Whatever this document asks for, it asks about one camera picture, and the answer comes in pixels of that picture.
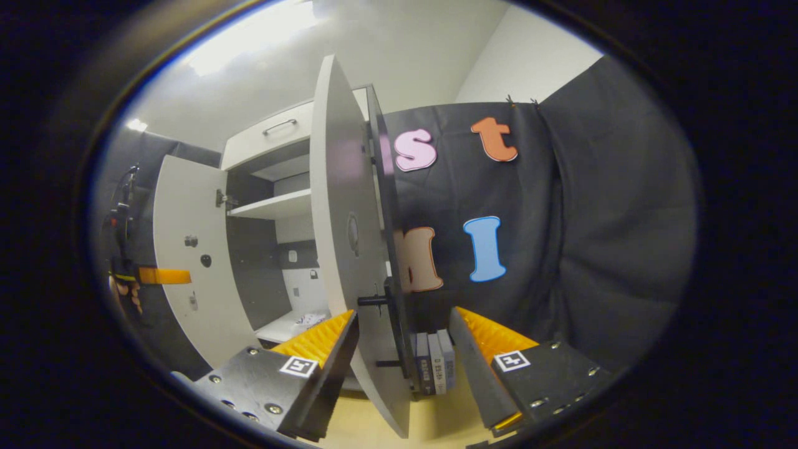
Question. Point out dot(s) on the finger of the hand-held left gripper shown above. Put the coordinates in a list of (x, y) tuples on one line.
[(162, 276)]

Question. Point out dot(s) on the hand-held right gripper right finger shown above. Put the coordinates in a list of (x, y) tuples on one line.
[(471, 374)]

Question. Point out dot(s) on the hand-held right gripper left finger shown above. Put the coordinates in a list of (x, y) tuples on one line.
[(333, 374)]

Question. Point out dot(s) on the white striped canvas shoe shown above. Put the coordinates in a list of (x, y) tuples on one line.
[(312, 321)]

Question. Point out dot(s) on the white shoe cabinet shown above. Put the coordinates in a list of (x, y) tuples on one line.
[(255, 274)]

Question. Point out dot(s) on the metal door hinge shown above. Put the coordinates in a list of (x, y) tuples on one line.
[(224, 198)]

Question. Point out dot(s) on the white cabinet shelf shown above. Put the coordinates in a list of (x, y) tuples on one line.
[(274, 204)]

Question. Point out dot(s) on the grey book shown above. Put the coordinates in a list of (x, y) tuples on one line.
[(449, 355)]

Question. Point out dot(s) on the white book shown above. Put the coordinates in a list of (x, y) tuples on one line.
[(437, 368)]

